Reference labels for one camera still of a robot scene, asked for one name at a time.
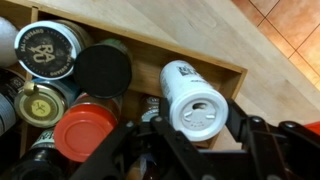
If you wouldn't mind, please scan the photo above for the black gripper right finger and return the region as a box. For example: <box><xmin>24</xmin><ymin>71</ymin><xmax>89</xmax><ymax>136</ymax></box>
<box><xmin>225</xmin><ymin>99</ymin><xmax>320</xmax><ymax>180</ymax></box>

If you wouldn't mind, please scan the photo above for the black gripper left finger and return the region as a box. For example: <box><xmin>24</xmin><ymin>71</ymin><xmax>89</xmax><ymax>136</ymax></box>
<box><xmin>69</xmin><ymin>98</ymin><xmax>214</xmax><ymax>180</ymax></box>

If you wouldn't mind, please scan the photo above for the white spice shaker container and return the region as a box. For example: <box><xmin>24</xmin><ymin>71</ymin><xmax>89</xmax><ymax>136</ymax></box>
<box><xmin>159</xmin><ymin>59</ymin><xmax>230</xmax><ymax>143</ymax></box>

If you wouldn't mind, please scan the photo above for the wooden spice rack tray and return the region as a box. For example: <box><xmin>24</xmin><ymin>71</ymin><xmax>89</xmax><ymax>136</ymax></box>
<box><xmin>0</xmin><ymin>0</ymin><xmax>249</xmax><ymax>158</ymax></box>

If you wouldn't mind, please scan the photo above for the red lid spice jar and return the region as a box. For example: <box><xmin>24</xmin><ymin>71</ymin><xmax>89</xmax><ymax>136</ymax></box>
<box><xmin>53</xmin><ymin>93</ymin><xmax>123</xmax><ymax>164</ymax></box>

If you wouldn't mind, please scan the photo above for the black lid spice jar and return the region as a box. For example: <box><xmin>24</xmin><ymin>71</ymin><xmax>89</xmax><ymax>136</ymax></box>
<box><xmin>73</xmin><ymin>38</ymin><xmax>133</xmax><ymax>100</ymax></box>

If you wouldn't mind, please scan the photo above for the black bottle white label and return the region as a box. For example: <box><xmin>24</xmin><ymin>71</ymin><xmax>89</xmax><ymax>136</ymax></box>
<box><xmin>9</xmin><ymin>128</ymin><xmax>73</xmax><ymax>180</ymax></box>

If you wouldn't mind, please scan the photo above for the gold lid small jar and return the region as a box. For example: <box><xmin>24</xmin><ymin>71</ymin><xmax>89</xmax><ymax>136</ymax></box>
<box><xmin>13</xmin><ymin>78</ymin><xmax>81</xmax><ymax>130</ymax></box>

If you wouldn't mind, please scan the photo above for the printed dark lid jar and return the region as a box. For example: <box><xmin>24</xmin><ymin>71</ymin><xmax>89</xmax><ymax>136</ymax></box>
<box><xmin>13</xmin><ymin>19</ymin><xmax>95</xmax><ymax>81</ymax></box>

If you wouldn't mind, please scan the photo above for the dark striped jar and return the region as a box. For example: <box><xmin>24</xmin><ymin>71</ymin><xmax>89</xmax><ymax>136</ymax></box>
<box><xmin>0</xmin><ymin>68</ymin><xmax>27</xmax><ymax>136</ymax></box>

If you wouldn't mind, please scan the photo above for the tall steel white mill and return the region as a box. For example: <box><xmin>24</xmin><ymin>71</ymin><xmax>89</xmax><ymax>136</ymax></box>
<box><xmin>0</xmin><ymin>16</ymin><xmax>20</xmax><ymax>68</ymax></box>

